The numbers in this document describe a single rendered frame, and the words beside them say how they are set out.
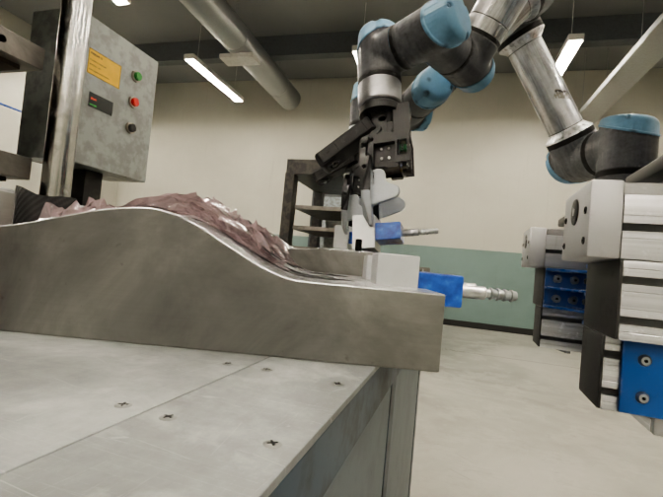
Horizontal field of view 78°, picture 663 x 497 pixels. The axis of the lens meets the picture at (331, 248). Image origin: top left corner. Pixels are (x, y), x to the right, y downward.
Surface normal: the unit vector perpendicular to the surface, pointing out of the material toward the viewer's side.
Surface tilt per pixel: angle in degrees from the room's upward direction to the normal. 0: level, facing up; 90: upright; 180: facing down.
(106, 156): 90
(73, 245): 90
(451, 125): 90
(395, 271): 90
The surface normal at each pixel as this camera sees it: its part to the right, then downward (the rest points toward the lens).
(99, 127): 0.95, 0.08
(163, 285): 0.00, -0.04
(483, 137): -0.26, -0.06
